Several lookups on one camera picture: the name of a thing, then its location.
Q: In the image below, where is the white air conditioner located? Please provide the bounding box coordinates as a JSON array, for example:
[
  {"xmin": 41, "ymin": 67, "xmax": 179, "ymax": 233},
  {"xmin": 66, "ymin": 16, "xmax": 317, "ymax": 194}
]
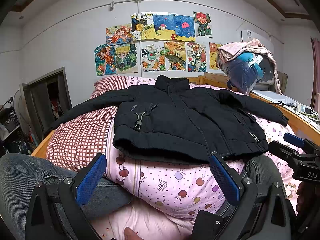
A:
[{"xmin": 240, "ymin": 29, "xmax": 275, "ymax": 55}]

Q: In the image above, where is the orange haired girl drawing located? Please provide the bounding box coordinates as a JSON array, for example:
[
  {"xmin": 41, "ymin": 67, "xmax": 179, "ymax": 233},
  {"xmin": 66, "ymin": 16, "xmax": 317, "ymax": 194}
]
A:
[{"xmin": 106, "ymin": 23, "xmax": 133, "ymax": 46}]

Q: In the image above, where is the blond character drawing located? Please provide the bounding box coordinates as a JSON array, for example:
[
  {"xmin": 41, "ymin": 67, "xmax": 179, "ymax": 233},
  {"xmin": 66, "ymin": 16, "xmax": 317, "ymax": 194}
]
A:
[{"xmin": 115, "ymin": 43, "xmax": 138, "ymax": 74}]

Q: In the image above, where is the pink fruit print quilt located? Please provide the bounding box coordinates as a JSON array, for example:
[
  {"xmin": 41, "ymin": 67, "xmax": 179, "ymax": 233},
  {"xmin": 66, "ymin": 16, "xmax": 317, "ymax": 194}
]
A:
[{"xmin": 46, "ymin": 75, "xmax": 300, "ymax": 239}]

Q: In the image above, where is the blue and yellow sea drawing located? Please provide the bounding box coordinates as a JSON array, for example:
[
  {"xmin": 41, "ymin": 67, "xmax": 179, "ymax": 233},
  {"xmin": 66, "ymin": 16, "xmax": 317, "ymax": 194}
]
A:
[{"xmin": 152, "ymin": 12, "xmax": 195, "ymax": 42}]

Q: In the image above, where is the dark wardrobe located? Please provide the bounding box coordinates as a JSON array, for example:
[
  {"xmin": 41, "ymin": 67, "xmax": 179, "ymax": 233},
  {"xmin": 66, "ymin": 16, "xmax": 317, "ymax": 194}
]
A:
[{"xmin": 20, "ymin": 67, "xmax": 72, "ymax": 143}]

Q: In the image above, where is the white cartoon animals drawing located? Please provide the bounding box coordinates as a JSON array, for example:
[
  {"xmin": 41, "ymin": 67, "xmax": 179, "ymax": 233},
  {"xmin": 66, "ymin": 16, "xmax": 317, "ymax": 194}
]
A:
[{"xmin": 141, "ymin": 42, "xmax": 166, "ymax": 72}]

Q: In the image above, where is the white side table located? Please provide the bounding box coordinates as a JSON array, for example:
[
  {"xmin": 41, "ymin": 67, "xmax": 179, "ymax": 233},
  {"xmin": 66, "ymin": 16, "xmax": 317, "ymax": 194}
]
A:
[{"xmin": 252, "ymin": 90, "xmax": 319, "ymax": 122}]

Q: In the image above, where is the right hand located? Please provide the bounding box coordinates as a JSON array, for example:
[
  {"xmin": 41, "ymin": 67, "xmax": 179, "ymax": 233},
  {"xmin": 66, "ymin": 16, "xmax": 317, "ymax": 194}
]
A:
[{"xmin": 296, "ymin": 181, "xmax": 313, "ymax": 212}]

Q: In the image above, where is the yellow bear drawing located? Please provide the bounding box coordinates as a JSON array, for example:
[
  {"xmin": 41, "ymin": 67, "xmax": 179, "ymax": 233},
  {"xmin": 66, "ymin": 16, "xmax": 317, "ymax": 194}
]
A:
[{"xmin": 209, "ymin": 42, "xmax": 222, "ymax": 70}]

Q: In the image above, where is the space planet drawing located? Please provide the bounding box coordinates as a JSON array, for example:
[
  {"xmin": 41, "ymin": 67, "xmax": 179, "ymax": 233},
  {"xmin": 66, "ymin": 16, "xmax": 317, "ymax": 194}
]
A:
[{"xmin": 131, "ymin": 12, "xmax": 155, "ymax": 41}]

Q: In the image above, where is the blue swimmer drawing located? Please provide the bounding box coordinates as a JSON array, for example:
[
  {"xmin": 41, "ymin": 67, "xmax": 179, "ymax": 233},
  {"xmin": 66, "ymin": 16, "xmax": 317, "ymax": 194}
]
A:
[{"xmin": 94, "ymin": 44, "xmax": 117, "ymax": 76}]

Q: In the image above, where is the black puffer jacket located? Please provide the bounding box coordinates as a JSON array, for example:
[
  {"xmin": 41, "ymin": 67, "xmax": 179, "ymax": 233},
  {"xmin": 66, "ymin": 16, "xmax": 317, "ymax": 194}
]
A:
[{"xmin": 51, "ymin": 75, "xmax": 289, "ymax": 164}]

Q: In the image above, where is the colourful crowded drawing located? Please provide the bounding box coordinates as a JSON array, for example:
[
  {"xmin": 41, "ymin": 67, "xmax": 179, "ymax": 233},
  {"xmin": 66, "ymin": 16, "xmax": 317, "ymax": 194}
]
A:
[{"xmin": 187, "ymin": 42, "xmax": 207, "ymax": 73}]

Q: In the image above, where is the cluttered storage shelf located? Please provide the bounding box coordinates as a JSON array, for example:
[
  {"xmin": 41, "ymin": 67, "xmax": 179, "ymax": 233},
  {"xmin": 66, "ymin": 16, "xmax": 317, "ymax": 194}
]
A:
[{"xmin": 1, "ymin": 90, "xmax": 37, "ymax": 157}]

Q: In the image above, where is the wooden bed frame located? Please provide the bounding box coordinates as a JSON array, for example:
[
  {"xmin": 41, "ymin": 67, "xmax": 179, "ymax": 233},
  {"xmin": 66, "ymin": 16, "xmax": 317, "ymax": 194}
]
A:
[{"xmin": 31, "ymin": 73, "xmax": 319, "ymax": 159}]

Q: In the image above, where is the orange landscape drawing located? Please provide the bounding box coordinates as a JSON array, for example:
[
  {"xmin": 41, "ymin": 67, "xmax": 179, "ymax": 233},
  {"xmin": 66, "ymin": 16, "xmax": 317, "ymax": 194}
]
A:
[{"xmin": 164, "ymin": 41, "xmax": 186, "ymax": 71}]

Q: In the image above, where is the blue jeans left leg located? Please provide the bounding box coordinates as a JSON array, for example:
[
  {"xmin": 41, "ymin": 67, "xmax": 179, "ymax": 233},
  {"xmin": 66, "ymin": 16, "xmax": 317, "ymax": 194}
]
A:
[{"xmin": 1, "ymin": 153, "xmax": 133, "ymax": 239}]

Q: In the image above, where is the red haired figure drawing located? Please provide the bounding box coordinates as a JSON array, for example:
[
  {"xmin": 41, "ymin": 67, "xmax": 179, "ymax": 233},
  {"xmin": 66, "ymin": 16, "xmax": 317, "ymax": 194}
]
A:
[{"xmin": 194, "ymin": 12, "xmax": 213, "ymax": 37}]

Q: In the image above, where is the pink patterned cloth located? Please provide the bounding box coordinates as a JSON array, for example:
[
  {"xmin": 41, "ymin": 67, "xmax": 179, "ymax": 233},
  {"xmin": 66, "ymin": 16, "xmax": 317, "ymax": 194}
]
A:
[{"xmin": 217, "ymin": 38, "xmax": 281, "ymax": 94}]

